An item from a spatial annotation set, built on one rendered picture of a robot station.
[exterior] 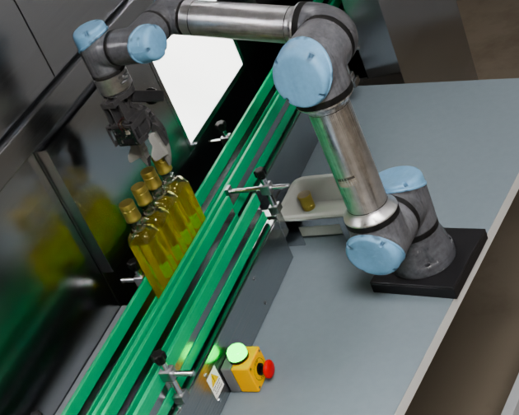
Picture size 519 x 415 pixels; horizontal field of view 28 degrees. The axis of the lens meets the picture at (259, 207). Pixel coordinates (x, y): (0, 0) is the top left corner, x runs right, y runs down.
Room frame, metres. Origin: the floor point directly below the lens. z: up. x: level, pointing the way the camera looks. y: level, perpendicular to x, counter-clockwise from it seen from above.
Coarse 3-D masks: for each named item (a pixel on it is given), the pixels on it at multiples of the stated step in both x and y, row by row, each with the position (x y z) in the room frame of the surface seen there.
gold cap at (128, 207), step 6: (126, 198) 1.96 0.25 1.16; (120, 204) 1.95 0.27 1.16; (126, 204) 1.93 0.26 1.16; (132, 204) 1.93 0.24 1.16; (120, 210) 1.94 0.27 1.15; (126, 210) 1.93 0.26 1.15; (132, 210) 1.93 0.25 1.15; (126, 216) 1.93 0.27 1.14; (132, 216) 1.93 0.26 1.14; (138, 216) 1.93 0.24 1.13; (132, 222) 1.93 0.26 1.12
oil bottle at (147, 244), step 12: (144, 228) 1.93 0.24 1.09; (156, 228) 1.94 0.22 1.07; (132, 240) 1.93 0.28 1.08; (144, 240) 1.91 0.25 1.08; (156, 240) 1.93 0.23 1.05; (144, 252) 1.92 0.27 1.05; (156, 252) 1.91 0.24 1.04; (168, 252) 1.94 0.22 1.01; (144, 264) 1.93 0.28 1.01; (156, 264) 1.91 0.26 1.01; (168, 264) 1.93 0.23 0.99; (156, 276) 1.92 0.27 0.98; (168, 276) 1.91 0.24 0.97; (156, 288) 1.93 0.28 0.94
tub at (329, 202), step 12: (300, 180) 2.28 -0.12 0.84; (312, 180) 2.26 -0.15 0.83; (324, 180) 2.25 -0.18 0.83; (288, 192) 2.24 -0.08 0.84; (312, 192) 2.27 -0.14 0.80; (324, 192) 2.25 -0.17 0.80; (336, 192) 2.23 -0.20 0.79; (288, 204) 2.21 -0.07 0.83; (300, 204) 2.25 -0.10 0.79; (324, 204) 2.23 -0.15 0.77; (336, 204) 2.21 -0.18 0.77; (288, 216) 2.14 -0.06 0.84; (300, 216) 2.12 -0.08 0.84; (312, 216) 2.10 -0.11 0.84; (324, 216) 2.08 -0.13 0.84; (336, 216) 2.06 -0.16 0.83
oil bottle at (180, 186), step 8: (176, 176) 2.09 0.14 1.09; (168, 184) 2.07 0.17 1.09; (176, 184) 2.07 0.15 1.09; (184, 184) 2.08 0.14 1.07; (176, 192) 2.06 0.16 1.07; (184, 192) 2.07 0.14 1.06; (192, 192) 2.09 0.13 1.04; (184, 200) 2.06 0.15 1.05; (192, 200) 2.08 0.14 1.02; (192, 208) 2.07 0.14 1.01; (200, 208) 2.09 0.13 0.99; (192, 216) 2.06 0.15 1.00; (200, 216) 2.08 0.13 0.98; (192, 224) 2.05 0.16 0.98; (200, 224) 2.07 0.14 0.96
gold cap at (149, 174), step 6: (144, 168) 2.06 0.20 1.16; (150, 168) 2.04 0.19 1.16; (144, 174) 2.03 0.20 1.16; (150, 174) 2.03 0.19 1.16; (156, 174) 2.04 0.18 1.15; (144, 180) 2.03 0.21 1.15; (150, 180) 2.03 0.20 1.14; (156, 180) 2.03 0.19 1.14; (150, 186) 2.03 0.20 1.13; (156, 186) 2.03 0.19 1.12
